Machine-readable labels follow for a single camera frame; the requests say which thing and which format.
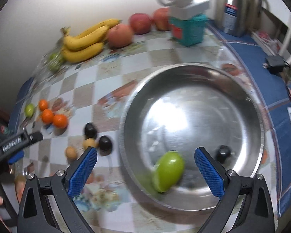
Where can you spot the clear bag of green jujubes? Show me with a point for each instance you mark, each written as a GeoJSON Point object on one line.
{"type": "Point", "coordinates": [54, 60]}

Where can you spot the small orange tangerine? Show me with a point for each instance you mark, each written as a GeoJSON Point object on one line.
{"type": "Point", "coordinates": [43, 104]}

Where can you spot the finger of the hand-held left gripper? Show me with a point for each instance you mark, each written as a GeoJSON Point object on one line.
{"type": "Point", "coordinates": [15, 157]}
{"type": "Point", "coordinates": [32, 137]}

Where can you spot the white metal rail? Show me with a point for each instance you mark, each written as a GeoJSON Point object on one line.
{"type": "Point", "coordinates": [290, 41]}

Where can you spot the yellow banana bunch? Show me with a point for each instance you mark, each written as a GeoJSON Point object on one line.
{"type": "Point", "coordinates": [84, 45]}

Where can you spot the stainless steel bowl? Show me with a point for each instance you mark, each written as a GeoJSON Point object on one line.
{"type": "Point", "coordinates": [208, 97]}

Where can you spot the checkered printed tablecloth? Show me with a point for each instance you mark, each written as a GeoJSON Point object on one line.
{"type": "Point", "coordinates": [106, 77]}

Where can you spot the white power strip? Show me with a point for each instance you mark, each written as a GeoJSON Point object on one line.
{"type": "Point", "coordinates": [186, 6]}

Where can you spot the large green jujube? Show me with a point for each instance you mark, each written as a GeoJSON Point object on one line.
{"type": "Point", "coordinates": [169, 171]}

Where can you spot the dark plum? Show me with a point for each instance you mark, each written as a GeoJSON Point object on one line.
{"type": "Point", "coordinates": [104, 145]}
{"type": "Point", "coordinates": [223, 153]}
{"type": "Point", "coordinates": [90, 129]}

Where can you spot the teal plastic toy box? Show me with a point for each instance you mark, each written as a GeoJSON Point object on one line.
{"type": "Point", "coordinates": [189, 32]}

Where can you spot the red apple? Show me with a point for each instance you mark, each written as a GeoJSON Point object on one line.
{"type": "Point", "coordinates": [118, 36]}
{"type": "Point", "coordinates": [161, 19]}
{"type": "Point", "coordinates": [140, 23]}

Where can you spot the small green jujube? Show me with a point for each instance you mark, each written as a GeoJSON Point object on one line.
{"type": "Point", "coordinates": [29, 109]}

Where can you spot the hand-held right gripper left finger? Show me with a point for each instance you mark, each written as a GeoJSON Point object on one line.
{"type": "Point", "coordinates": [83, 172]}

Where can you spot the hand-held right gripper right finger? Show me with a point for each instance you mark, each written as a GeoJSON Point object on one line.
{"type": "Point", "coordinates": [208, 172]}

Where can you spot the stainless steel thermos kettle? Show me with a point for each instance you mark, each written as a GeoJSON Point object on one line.
{"type": "Point", "coordinates": [240, 7]}

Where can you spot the black charger adapter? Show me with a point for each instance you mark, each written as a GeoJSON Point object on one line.
{"type": "Point", "coordinates": [276, 62]}

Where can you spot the tan longan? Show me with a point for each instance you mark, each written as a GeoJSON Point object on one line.
{"type": "Point", "coordinates": [89, 142]}
{"type": "Point", "coordinates": [70, 153]}

